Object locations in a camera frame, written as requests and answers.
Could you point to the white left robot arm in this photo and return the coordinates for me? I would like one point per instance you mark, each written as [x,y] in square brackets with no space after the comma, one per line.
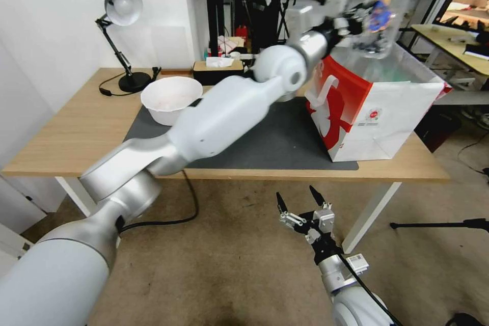
[229,112]

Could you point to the dark grey desk mat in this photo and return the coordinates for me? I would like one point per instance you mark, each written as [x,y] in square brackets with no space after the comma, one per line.
[279,139]

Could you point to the black metal stand frame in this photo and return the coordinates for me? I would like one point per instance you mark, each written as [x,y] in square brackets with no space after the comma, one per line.
[214,1]

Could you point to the black box on floor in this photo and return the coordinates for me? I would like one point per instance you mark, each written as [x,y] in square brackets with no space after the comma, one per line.
[431,133]

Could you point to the black tissue box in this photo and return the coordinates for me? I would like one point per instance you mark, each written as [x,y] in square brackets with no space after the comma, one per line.
[217,70]

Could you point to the white black desk lamp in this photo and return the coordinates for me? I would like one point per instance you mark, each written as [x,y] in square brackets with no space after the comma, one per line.
[124,5]

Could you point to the pale wooden side table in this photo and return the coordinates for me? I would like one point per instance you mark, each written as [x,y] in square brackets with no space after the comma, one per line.
[443,41]

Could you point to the clear plastic takeout container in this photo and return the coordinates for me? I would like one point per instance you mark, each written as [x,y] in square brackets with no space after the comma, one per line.
[401,16]

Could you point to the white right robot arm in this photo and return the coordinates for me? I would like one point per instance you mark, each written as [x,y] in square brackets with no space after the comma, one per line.
[340,276]

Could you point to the white cabinet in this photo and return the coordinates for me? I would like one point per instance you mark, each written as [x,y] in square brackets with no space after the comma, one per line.
[19,203]

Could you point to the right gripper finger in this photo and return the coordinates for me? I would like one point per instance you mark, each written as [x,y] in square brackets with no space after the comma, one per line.
[324,221]
[280,203]

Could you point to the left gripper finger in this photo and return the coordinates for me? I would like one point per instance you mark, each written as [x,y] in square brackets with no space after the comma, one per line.
[358,30]
[359,11]

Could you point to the red white paper takeout bag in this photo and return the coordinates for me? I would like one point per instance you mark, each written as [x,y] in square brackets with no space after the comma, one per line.
[382,119]

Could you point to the black tripod leg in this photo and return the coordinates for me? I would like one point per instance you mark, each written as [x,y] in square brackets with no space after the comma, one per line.
[439,224]

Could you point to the small red object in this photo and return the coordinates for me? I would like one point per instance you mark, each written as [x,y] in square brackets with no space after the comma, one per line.
[241,32]

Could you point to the white paper bowl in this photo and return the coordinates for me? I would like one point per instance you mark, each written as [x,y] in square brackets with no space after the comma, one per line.
[172,93]

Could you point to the white table leg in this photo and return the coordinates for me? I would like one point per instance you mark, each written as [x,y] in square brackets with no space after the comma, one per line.
[370,215]
[72,196]

